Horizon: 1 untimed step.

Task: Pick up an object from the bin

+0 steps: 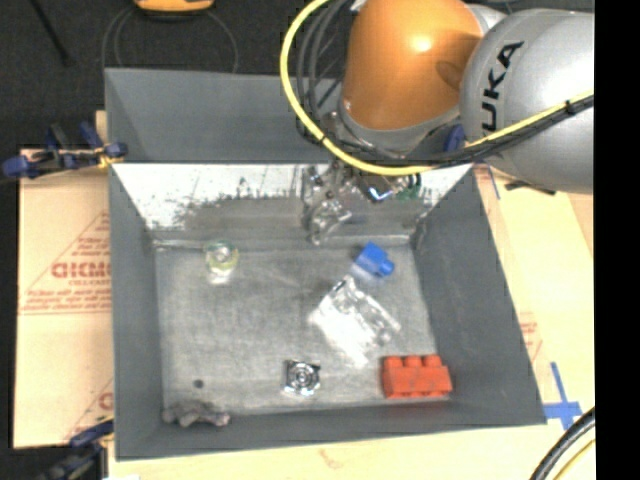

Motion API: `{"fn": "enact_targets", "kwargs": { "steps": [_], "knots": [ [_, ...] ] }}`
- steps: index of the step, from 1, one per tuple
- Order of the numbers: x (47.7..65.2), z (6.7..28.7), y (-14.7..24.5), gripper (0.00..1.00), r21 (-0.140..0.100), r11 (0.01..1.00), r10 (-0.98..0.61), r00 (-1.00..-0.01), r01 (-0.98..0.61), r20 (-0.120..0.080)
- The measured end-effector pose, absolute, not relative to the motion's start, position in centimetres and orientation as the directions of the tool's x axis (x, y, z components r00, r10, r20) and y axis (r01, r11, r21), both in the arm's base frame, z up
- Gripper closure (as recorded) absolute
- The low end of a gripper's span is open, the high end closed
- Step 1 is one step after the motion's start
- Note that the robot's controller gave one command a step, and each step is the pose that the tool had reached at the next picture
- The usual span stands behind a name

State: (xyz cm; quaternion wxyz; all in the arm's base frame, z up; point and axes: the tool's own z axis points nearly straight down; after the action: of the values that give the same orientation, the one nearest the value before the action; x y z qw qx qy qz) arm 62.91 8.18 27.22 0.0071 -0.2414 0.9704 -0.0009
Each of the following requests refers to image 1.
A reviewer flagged clear bottle with blue cap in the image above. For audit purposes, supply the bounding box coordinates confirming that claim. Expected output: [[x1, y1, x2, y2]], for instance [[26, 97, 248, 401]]
[[306, 240, 403, 370]]

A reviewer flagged red toy brick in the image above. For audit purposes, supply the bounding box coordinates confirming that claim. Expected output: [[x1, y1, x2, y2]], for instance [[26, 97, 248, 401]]
[[380, 353, 454, 400]]

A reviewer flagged grey metal bin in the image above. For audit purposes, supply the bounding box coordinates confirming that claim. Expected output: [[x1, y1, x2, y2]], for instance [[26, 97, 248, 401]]
[[103, 67, 548, 462]]

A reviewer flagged small clear glass jar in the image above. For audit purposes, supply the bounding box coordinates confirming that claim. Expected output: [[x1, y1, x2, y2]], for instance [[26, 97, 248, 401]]
[[203, 239, 240, 286]]

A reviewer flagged grey crumpled cloth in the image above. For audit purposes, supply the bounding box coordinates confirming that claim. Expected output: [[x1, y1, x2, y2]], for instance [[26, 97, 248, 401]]
[[160, 399, 232, 429]]

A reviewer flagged clear square glass dish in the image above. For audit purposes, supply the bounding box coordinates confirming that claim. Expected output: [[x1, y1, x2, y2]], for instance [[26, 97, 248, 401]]
[[281, 358, 322, 398]]

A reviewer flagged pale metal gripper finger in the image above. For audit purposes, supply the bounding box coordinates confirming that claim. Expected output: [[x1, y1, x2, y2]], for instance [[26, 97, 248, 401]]
[[319, 198, 354, 227], [302, 207, 327, 246]]

